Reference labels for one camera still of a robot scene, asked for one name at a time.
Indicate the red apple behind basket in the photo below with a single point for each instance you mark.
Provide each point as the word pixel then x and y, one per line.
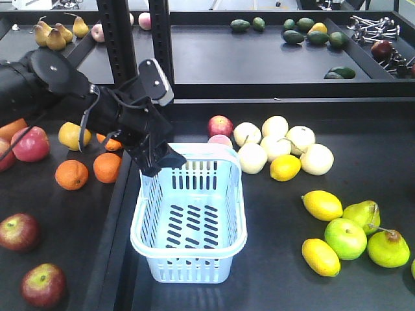
pixel 220 125

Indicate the small orange right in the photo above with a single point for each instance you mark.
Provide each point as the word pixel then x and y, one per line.
pixel 106 167

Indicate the pink green peach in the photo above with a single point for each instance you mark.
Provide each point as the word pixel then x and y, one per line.
pixel 221 139

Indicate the large orange back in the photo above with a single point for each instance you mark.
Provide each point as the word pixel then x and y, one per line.
pixel 7 131

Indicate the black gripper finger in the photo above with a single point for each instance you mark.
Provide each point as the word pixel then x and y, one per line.
pixel 146 153
pixel 166 157

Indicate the brown yellow pears group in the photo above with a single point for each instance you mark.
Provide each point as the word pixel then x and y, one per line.
pixel 56 38

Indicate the green pear lower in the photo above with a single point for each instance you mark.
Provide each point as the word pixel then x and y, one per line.
pixel 387 248

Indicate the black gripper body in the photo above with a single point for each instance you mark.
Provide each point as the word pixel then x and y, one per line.
pixel 136 123

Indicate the yellow lemon lower right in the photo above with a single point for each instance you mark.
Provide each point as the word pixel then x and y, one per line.
pixel 321 258

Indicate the large red apple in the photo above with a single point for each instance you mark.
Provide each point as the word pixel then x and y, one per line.
pixel 33 146
pixel 8 158

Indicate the light blue plastic basket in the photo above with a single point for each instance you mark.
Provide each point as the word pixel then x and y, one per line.
pixel 190 222

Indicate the large red apple right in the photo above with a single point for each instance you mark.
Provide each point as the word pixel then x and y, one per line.
pixel 33 146

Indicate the green pear upper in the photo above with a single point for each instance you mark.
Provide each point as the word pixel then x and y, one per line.
pixel 366 214

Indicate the orange near divider upper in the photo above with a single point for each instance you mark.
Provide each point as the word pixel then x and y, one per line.
pixel 110 145

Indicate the black perforated upright post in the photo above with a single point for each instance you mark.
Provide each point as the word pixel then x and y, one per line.
pixel 115 20

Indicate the red apple front left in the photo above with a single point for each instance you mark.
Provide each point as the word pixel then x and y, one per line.
pixel 20 232

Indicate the small orange left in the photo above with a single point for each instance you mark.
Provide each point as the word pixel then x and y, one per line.
pixel 71 175

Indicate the green apple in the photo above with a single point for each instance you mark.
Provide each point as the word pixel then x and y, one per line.
pixel 346 238

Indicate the yellow lemon near pears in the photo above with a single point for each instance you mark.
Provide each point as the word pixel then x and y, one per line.
pixel 284 167

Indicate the green pear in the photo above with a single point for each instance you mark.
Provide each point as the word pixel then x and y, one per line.
pixel 366 214
pixel 387 248

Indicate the red apple front right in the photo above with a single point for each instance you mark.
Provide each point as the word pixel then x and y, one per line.
pixel 44 286

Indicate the large red apple left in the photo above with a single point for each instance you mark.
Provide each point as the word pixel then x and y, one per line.
pixel 8 158

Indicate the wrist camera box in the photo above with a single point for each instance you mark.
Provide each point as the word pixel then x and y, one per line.
pixel 155 82

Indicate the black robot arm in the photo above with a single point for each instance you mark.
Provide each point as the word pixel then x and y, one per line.
pixel 44 80

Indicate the yellow citrus fruit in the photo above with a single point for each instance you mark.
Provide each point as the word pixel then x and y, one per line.
pixel 69 134

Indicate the white pear cluster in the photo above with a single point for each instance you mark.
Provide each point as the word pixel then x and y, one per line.
pixel 276 141

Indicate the yellow lemon upper right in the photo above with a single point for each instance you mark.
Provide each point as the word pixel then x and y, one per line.
pixel 323 205

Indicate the small orange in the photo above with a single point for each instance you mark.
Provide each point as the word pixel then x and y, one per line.
pixel 106 167
pixel 71 175

